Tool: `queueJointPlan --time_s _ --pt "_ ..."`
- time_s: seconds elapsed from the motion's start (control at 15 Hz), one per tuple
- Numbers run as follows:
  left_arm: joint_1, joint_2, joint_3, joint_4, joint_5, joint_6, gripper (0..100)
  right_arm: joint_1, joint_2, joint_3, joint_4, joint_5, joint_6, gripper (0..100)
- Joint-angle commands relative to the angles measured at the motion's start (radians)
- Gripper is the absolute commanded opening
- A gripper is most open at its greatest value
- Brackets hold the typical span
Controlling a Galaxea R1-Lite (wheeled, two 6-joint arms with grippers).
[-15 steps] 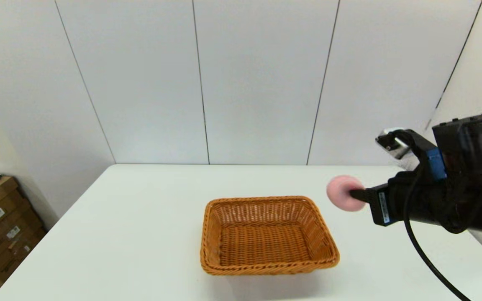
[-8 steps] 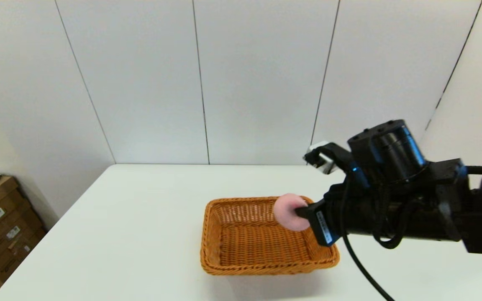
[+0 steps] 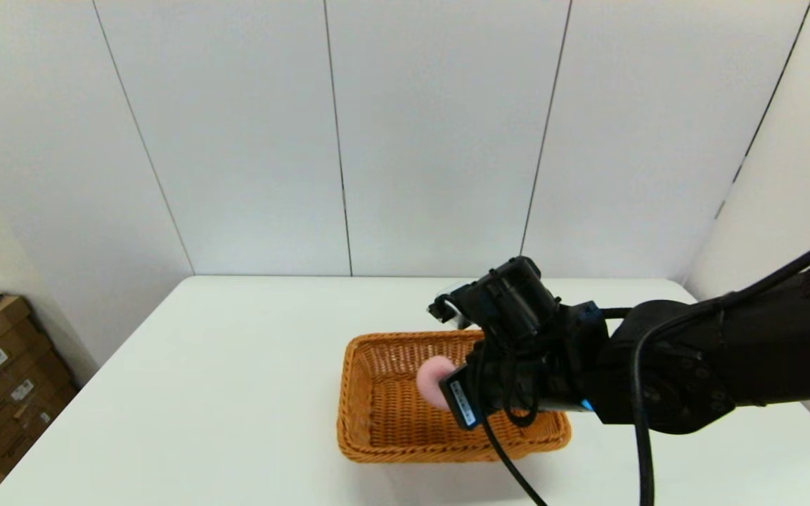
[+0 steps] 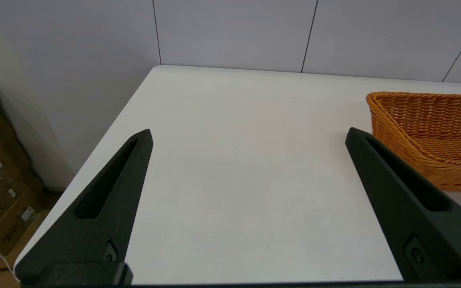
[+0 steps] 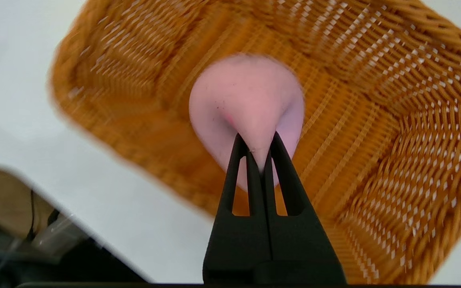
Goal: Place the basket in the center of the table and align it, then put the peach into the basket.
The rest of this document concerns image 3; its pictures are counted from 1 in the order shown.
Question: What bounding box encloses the brown woven wicker basket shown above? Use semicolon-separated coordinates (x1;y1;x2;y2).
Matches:
337;330;572;463

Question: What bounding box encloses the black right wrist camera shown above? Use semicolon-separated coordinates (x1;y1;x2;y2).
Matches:
429;257;562;346

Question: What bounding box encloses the thin black right camera cable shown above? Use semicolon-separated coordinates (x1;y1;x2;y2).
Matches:
472;344;550;506

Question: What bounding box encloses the pink peach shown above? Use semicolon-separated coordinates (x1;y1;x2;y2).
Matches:
416;356;459;411

